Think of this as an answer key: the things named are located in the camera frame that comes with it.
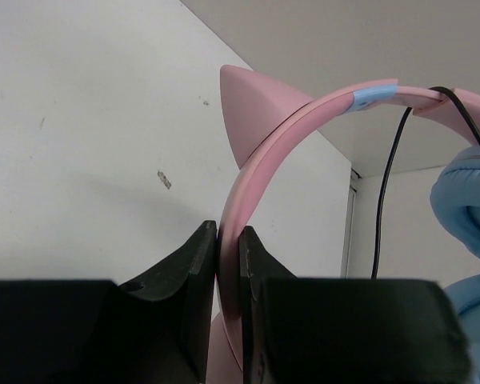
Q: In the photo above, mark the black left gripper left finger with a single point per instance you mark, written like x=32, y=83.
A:
x=153, y=328

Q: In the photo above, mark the aluminium rail at table right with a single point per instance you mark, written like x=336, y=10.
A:
x=352, y=194

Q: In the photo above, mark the small beige scrap on table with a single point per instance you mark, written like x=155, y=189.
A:
x=164, y=179

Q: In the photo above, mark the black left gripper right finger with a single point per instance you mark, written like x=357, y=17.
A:
x=344, y=330

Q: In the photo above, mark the pink and blue cat-ear headphones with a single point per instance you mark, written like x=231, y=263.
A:
x=266, y=119

